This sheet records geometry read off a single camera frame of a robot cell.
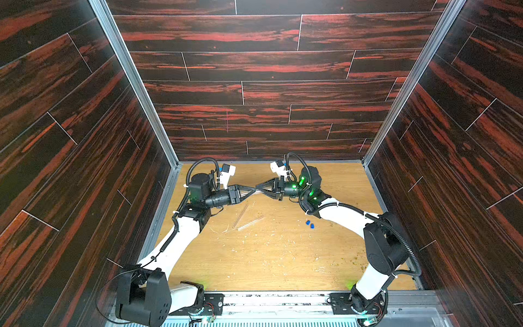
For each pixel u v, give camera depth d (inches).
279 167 29.1
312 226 37.0
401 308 28.8
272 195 27.7
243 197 27.5
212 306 28.5
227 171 27.2
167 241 18.7
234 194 26.0
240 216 38.8
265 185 28.9
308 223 37.6
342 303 28.8
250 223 37.2
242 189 27.2
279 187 27.2
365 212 20.3
